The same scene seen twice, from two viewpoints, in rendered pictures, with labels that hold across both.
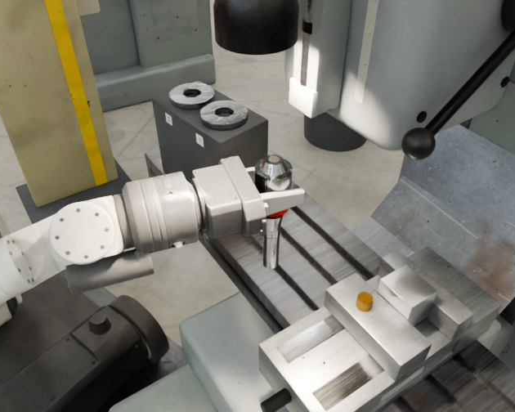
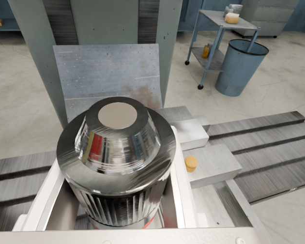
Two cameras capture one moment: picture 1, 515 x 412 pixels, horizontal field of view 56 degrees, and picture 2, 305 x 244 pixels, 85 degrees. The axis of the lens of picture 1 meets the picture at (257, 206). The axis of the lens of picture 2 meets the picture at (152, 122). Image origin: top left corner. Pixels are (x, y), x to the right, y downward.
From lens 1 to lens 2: 0.55 m
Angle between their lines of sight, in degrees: 55
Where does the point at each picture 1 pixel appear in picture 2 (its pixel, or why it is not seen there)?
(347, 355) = (211, 200)
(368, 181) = (3, 132)
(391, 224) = not seen: hidden behind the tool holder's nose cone
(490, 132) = (93, 38)
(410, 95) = not seen: outside the picture
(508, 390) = (212, 132)
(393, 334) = (217, 160)
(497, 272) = (149, 101)
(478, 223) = (124, 89)
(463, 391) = not seen: hidden behind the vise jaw
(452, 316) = (205, 124)
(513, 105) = (98, 13)
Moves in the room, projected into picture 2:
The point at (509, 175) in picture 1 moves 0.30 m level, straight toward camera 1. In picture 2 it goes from (119, 56) to (189, 106)
